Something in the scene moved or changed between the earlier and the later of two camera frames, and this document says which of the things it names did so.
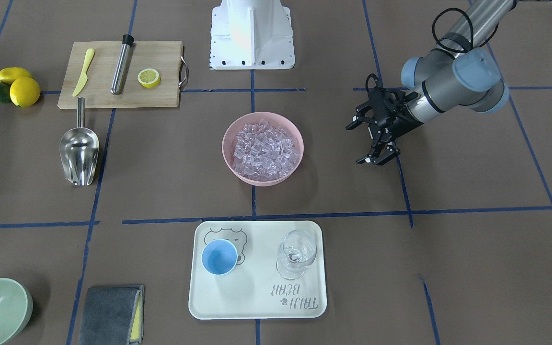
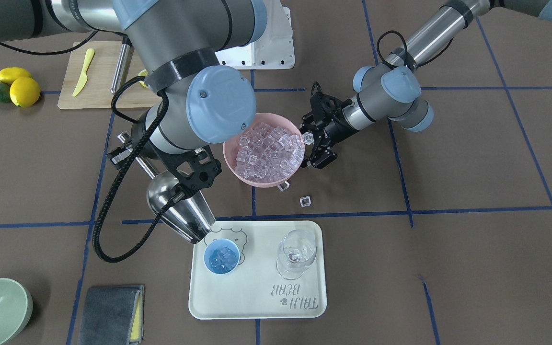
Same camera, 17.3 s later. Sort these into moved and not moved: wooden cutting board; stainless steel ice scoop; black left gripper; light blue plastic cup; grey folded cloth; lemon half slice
Moved: black left gripper; stainless steel ice scoop
Not moved: wooden cutting board; grey folded cloth; light blue plastic cup; lemon half slice
